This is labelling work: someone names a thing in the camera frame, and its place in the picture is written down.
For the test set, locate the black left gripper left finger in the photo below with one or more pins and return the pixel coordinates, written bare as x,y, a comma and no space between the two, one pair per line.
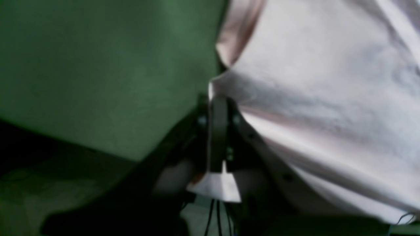
148,200

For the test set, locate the pink t-shirt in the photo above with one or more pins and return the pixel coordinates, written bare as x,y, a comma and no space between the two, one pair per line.
332,87

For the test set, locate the green table cloth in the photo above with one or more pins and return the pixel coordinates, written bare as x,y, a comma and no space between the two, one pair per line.
112,75

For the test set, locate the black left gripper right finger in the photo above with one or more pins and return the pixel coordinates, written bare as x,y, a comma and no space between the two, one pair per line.
274,200

